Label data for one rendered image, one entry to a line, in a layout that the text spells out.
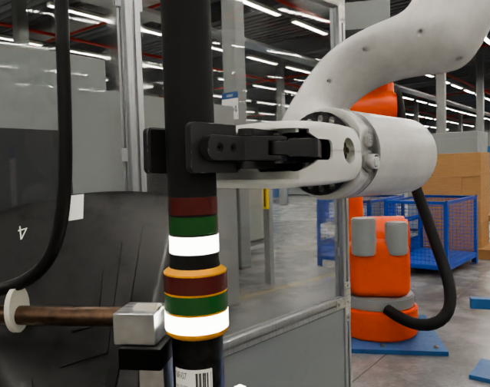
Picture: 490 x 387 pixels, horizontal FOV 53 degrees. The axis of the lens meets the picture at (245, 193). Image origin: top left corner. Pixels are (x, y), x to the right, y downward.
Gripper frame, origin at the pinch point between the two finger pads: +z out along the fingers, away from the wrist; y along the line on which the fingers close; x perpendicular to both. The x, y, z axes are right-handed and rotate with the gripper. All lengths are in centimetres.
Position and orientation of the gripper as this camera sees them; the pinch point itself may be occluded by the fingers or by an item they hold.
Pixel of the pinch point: (189, 150)
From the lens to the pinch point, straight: 34.1
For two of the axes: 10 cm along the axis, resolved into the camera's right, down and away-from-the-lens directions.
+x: -0.2, -10.0, -0.4
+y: -7.2, -0.2, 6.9
